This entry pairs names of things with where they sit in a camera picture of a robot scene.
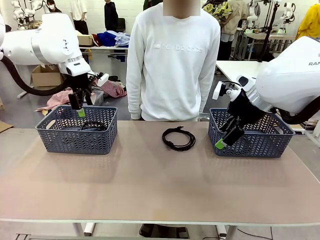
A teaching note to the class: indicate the light blue shirt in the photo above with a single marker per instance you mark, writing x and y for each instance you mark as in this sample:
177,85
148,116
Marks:
122,38

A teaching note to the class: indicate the pink checked cloth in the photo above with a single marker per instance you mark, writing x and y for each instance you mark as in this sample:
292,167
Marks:
58,100

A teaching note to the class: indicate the person's right forearm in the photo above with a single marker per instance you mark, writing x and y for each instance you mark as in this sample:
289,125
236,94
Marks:
133,100

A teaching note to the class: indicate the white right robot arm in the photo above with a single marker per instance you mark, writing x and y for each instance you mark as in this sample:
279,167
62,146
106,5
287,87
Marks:
287,82

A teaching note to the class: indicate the bystander in white shirt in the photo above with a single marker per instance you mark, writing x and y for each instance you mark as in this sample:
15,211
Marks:
78,12

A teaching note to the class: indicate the grey background workbench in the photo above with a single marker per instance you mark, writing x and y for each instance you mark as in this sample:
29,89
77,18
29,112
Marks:
262,35

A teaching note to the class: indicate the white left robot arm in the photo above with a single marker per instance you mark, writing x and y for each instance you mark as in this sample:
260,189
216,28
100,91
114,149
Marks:
50,42

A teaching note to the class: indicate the blue cloth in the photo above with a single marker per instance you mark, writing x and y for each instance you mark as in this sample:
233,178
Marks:
106,37

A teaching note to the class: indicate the open cardboard box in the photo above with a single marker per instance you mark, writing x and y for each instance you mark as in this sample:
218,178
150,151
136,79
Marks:
47,77

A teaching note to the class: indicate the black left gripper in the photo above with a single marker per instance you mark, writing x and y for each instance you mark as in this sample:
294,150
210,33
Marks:
80,82

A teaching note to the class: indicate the black table base plate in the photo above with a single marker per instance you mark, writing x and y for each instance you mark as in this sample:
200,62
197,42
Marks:
162,231

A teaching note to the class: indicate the white table with clothes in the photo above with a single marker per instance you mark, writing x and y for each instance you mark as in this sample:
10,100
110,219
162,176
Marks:
110,48

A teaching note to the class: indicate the black tripod stand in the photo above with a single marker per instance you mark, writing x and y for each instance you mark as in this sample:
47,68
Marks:
268,35

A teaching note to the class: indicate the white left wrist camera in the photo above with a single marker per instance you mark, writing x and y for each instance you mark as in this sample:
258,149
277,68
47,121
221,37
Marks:
103,79

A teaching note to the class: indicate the clear plastic storage box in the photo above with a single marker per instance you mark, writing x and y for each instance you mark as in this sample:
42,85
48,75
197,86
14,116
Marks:
98,98

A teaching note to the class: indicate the bystander in yellow patterned shirt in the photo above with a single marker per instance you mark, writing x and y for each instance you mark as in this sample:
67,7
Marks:
218,10

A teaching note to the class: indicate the white table leg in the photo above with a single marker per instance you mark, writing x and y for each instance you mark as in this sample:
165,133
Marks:
89,228
222,231

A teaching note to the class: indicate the red checked cloth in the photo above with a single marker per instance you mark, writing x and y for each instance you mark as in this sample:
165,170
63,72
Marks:
115,90

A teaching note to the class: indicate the bystander in black clothes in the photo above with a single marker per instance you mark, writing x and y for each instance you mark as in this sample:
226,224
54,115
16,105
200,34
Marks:
111,15

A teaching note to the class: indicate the olive patterned clothes pile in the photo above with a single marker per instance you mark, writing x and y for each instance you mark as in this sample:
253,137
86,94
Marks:
33,24

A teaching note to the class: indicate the bystander in yellow jacket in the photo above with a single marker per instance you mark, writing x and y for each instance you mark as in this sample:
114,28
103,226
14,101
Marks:
310,22

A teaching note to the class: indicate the white empty table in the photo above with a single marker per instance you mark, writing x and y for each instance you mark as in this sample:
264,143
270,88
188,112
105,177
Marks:
237,66

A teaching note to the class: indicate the closed cardboard box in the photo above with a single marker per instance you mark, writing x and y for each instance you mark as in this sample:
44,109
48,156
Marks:
86,40

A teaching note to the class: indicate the bystander in beige top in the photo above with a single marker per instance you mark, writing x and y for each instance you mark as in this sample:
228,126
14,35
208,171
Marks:
236,20

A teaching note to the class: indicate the bystander with face mask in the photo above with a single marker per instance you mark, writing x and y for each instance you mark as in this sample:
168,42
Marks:
53,6

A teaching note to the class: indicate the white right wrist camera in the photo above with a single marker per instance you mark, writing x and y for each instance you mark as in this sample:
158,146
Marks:
216,91

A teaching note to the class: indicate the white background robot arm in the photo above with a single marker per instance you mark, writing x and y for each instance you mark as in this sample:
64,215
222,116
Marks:
252,15
287,10
40,5
17,6

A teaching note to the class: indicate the flat cardboard sheet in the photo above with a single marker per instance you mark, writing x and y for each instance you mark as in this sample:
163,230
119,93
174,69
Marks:
5,127

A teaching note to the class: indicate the grey perforated plastic basket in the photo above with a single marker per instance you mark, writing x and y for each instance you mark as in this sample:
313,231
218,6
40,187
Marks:
255,147
75,142

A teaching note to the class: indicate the person's left forearm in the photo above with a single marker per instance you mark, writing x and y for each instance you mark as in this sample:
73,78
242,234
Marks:
206,95

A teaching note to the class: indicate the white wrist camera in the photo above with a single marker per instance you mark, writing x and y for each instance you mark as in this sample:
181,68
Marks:
216,91
103,79

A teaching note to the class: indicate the person in white sweatshirt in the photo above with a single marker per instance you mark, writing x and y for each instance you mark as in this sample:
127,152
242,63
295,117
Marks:
172,75

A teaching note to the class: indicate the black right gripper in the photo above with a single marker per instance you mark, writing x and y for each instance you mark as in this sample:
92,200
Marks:
243,110

